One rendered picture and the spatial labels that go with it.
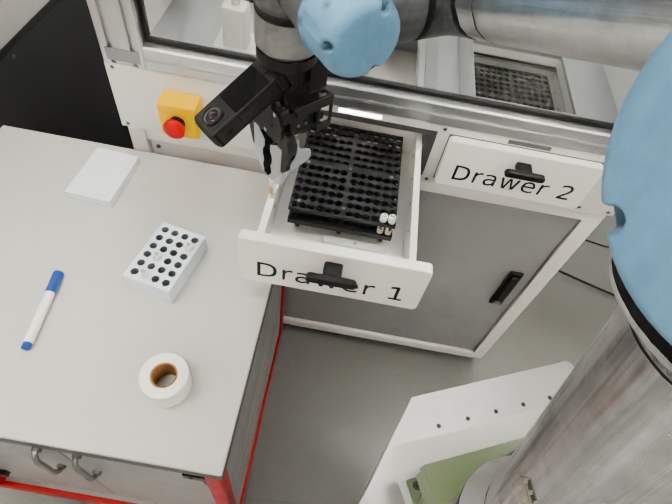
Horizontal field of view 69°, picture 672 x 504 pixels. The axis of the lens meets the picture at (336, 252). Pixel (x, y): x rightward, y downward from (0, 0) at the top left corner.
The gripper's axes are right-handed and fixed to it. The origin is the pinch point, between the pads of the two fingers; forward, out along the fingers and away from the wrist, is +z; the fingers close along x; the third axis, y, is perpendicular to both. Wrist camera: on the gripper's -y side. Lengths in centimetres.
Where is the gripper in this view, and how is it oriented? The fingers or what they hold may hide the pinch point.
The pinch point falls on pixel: (269, 175)
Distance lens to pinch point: 72.4
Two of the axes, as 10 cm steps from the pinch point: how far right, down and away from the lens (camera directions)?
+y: 7.8, -4.5, 4.4
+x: -6.2, -6.8, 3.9
